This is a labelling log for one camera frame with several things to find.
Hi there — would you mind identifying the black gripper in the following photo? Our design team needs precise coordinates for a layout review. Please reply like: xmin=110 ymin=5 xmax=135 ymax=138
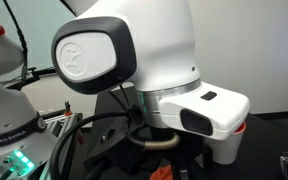
xmin=173 ymin=133 xmax=213 ymax=168

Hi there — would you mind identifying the white mug red inside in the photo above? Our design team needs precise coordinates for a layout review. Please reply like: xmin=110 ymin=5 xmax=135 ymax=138
xmin=202 ymin=121 xmax=247 ymax=166

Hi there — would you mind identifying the red toggle clamp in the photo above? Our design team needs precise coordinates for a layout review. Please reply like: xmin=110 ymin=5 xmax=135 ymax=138
xmin=63 ymin=100 xmax=74 ymax=117

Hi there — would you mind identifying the glass whiteboard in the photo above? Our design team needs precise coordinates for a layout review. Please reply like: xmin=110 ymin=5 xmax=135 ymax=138
xmin=0 ymin=0 xmax=77 ymax=81

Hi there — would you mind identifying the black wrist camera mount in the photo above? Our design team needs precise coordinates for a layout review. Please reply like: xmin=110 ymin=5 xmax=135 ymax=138
xmin=83 ymin=113 xmax=145 ymax=174

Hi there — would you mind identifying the aluminium frame rail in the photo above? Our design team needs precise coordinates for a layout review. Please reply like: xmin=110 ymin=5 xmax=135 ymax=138
xmin=38 ymin=111 xmax=84 ymax=180

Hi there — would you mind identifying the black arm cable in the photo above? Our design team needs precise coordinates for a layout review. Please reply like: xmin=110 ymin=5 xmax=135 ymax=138
xmin=48 ymin=111 xmax=142 ymax=180

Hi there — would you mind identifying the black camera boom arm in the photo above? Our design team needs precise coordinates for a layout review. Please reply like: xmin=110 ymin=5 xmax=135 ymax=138
xmin=3 ymin=66 xmax=59 ymax=91

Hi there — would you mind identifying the black idle robot cable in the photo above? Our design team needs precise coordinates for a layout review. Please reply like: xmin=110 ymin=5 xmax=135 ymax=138
xmin=3 ymin=0 xmax=30 ymax=83

